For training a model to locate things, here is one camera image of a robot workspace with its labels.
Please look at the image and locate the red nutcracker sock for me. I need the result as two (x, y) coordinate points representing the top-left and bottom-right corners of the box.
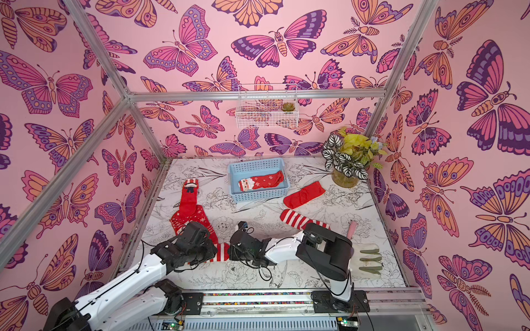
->
(179, 178), (199, 217)

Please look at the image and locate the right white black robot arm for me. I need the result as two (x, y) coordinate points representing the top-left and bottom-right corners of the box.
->
(227, 221), (357, 314)

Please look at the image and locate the small green succulent plant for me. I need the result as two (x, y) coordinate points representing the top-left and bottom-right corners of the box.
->
(281, 102), (296, 113)

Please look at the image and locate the plain red sock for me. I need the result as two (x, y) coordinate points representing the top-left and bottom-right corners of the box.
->
(283, 181), (326, 209)

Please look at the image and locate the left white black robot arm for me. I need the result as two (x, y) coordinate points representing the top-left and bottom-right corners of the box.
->
(44, 222), (218, 330)

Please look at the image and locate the red white striped sock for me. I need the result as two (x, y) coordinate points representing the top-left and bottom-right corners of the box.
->
(189, 243), (230, 266)
(280, 209), (331, 230)

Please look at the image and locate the potted plant in glass vase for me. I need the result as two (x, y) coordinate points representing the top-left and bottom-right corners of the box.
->
(322, 128), (386, 188)

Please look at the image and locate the light blue plastic basket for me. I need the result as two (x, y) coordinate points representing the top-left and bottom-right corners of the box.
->
(228, 158), (291, 203)

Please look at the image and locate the white wire wall basket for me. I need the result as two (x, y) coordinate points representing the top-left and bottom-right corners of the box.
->
(233, 83), (300, 130)

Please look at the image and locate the red patterned christmas sock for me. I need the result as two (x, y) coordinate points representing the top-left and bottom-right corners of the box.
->
(170, 205), (219, 244)

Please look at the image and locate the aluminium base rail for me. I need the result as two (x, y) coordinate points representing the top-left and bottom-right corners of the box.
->
(82, 287), (436, 331)

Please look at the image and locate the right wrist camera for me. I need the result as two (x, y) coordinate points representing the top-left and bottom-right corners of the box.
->
(237, 221), (248, 232)

